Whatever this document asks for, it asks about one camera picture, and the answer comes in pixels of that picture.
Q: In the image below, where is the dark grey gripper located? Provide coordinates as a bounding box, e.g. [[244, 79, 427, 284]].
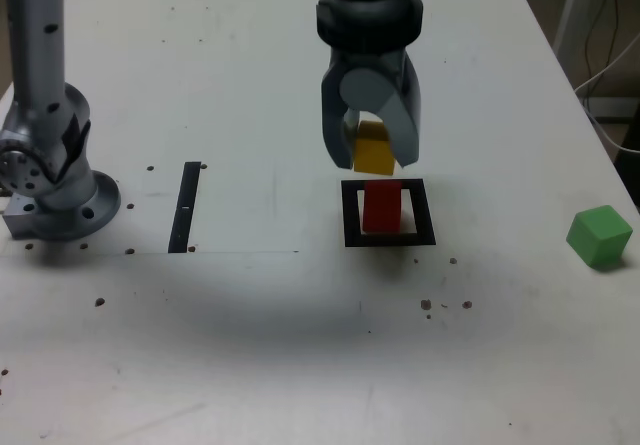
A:
[[320, 48, 425, 170]]

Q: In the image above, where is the yellow cube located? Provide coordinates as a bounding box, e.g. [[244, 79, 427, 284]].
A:
[[352, 119, 396, 176]]

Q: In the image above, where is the red cube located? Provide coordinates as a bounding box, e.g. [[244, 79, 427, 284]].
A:
[[362, 180, 404, 234]]

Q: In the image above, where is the green cube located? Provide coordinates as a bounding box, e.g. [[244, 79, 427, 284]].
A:
[[565, 204, 634, 270]]

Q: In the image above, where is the black tape square outline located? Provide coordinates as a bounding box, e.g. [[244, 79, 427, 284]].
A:
[[340, 178, 437, 249]]

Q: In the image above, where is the black tape strip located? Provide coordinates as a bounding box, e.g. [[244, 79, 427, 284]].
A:
[[167, 161, 202, 255]]

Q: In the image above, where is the black box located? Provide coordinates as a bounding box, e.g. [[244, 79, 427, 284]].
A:
[[582, 95, 640, 122]]

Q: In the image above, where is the white post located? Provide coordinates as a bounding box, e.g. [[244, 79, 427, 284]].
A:
[[552, 0, 612, 66]]

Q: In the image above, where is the white cable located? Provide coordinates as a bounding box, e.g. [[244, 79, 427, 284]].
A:
[[573, 29, 640, 155]]

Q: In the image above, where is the thin black cable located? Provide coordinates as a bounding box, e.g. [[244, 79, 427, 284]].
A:
[[583, 0, 624, 82]]

